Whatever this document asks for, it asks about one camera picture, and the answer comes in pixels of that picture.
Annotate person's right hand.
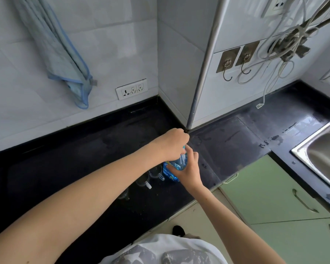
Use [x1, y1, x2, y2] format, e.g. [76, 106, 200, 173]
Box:
[166, 145, 205, 190]

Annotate person's left hand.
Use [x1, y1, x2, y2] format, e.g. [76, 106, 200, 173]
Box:
[156, 128, 190, 162]

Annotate blue liquid plastic bottle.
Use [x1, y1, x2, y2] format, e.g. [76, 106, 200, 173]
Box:
[163, 146, 188, 182]

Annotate person's left forearm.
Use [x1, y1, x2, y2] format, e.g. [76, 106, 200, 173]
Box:
[0, 139, 165, 264]

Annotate person's right forearm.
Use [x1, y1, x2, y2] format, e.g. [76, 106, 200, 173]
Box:
[185, 183, 287, 264]

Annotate grey metal pipe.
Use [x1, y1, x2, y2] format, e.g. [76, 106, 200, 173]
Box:
[186, 0, 232, 131]

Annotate large green cabinet door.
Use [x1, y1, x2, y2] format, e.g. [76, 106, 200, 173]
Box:
[219, 154, 330, 225]

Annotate white grey printed shirt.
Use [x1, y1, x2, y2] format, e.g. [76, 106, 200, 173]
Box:
[98, 234, 228, 264]

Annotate stainless steel sink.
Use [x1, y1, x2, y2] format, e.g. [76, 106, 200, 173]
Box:
[291, 120, 330, 194]

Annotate light blue hanging towel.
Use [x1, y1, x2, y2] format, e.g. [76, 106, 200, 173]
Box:
[12, 0, 97, 110]

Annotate clear glass cup with handle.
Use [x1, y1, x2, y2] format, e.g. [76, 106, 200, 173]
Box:
[117, 187, 130, 201]
[135, 173, 152, 189]
[149, 165, 166, 181]

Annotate white cabinet handle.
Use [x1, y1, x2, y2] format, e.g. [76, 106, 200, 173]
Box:
[222, 173, 239, 185]

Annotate white triple wall socket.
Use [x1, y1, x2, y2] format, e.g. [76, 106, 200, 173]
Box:
[115, 79, 149, 101]

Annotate metal adhesive wall hook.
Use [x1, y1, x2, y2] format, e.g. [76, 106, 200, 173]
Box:
[216, 47, 241, 82]
[235, 41, 261, 75]

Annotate bundle of white cables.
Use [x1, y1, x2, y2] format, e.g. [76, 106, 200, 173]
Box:
[238, 0, 330, 109]

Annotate dark wall valve fitting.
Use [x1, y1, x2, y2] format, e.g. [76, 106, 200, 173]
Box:
[269, 28, 311, 62]

